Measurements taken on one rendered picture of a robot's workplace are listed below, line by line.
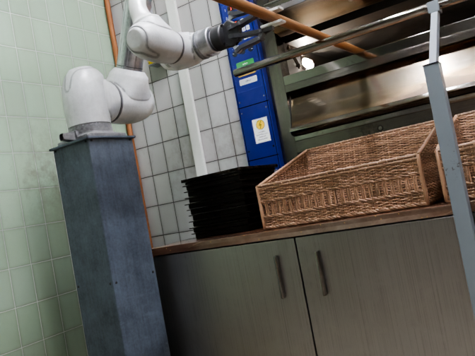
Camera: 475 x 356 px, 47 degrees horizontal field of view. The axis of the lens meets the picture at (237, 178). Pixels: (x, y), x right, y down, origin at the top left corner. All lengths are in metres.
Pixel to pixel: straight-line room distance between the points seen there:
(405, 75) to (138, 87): 1.01
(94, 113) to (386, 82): 1.10
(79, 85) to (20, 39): 0.61
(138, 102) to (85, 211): 0.48
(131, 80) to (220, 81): 0.53
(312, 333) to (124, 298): 0.64
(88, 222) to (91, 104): 0.41
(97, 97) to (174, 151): 0.76
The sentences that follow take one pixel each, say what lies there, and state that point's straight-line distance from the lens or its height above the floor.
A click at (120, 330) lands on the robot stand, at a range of 1.90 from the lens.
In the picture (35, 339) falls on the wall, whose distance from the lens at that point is 2.33.
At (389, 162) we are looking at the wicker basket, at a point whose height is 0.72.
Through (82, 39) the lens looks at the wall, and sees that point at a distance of 2.79.
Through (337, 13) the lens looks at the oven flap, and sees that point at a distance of 2.31.
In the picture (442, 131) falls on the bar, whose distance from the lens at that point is 1.51.
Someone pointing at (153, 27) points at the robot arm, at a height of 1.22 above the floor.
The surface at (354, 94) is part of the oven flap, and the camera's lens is 2.22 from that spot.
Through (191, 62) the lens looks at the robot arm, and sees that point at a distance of 1.75.
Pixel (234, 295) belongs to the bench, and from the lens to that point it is 1.88.
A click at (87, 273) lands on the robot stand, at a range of 1.97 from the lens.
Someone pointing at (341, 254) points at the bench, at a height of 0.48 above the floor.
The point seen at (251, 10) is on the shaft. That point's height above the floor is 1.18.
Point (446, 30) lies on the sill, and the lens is 2.15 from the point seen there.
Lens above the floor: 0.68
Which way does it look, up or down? 3 degrees up
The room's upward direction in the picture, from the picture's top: 11 degrees counter-clockwise
